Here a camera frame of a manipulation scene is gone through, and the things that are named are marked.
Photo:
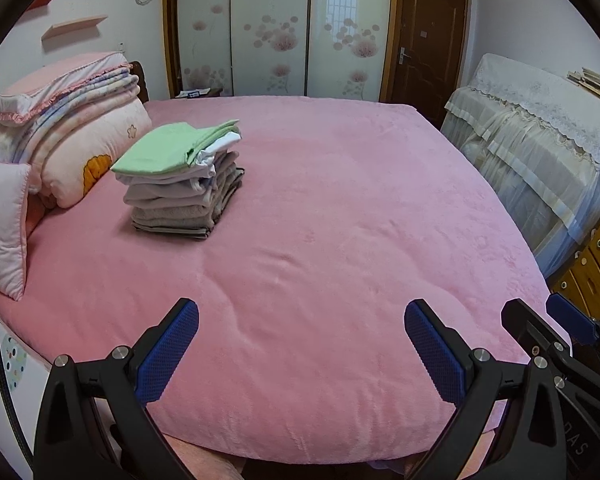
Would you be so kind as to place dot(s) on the wooden drawer cabinet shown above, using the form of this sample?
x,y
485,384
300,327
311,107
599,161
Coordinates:
x,y
595,275

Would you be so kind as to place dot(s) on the folded striped blanket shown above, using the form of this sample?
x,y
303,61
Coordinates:
x,y
80,110

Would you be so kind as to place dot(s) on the floral sliding door wardrobe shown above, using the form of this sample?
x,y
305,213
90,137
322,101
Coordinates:
x,y
280,20

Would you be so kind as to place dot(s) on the pink bed blanket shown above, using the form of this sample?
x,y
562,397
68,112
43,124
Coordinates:
x,y
330,210

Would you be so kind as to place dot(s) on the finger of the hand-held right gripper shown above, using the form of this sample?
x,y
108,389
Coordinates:
x,y
572,319
522,325

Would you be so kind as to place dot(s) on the stack of folded clothes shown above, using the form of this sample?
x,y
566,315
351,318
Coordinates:
x,y
180,205

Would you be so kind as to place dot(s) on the small white printed pillow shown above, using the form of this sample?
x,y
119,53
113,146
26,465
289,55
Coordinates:
x,y
2,225

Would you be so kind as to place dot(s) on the brown wooden door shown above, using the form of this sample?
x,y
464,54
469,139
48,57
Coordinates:
x,y
430,50

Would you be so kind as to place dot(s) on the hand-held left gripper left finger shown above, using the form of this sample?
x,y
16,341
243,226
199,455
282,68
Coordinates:
x,y
170,350

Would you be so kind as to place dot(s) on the pink wall shelf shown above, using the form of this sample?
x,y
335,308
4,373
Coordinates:
x,y
75,25

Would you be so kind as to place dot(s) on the white dotted bed sheet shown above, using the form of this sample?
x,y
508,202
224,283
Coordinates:
x,y
20,360

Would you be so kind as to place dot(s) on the green t-shirt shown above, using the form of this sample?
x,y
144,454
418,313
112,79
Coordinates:
x,y
165,147

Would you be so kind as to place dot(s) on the pink cartoon print quilt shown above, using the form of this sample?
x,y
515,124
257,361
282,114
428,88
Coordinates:
x,y
105,145

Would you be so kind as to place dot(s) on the person's left leg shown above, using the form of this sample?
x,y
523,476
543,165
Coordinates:
x,y
205,460

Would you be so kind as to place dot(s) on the pink ruffled pillow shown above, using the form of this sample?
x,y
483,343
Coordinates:
x,y
55,75

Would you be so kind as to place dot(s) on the bedside table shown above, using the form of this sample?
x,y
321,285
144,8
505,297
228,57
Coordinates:
x,y
195,94

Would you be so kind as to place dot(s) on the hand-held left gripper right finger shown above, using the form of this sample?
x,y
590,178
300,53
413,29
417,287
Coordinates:
x,y
435,355

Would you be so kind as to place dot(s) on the pile of books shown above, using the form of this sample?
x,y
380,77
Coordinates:
x,y
592,82

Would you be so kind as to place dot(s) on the dark wooden headboard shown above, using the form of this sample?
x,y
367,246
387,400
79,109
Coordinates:
x,y
141,85

